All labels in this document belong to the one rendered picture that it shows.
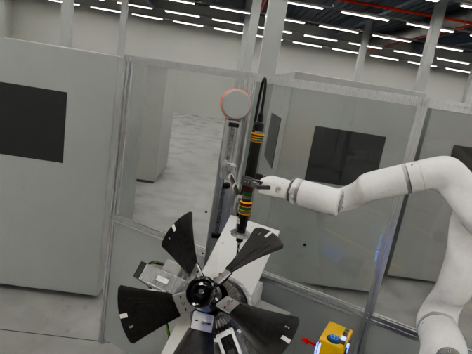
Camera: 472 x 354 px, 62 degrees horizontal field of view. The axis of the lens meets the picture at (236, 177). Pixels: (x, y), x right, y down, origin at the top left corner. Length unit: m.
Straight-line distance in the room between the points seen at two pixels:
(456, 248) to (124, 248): 2.07
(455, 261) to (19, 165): 3.07
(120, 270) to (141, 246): 0.28
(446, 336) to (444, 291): 0.12
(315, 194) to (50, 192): 2.60
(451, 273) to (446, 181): 0.27
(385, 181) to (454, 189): 0.18
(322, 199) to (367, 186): 0.14
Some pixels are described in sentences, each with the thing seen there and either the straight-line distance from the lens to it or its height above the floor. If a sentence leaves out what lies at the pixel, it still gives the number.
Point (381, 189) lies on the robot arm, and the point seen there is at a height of 1.74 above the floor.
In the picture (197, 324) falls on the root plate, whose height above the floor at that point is 1.11.
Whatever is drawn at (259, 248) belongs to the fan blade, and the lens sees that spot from 1.54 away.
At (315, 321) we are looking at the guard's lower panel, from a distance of 2.24.
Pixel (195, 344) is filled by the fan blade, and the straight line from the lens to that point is 1.52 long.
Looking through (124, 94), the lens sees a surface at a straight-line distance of 2.63.
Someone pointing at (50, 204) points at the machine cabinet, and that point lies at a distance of 3.51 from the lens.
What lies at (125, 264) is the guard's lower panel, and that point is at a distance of 2.83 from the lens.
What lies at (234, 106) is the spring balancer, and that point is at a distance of 1.99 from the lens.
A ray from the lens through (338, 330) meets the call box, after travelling 1.78.
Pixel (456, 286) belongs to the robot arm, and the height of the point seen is 1.51.
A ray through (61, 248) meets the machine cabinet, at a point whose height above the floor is 0.45.
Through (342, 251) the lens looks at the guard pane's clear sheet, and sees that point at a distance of 2.07.
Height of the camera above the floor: 1.97
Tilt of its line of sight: 13 degrees down
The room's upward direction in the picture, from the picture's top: 9 degrees clockwise
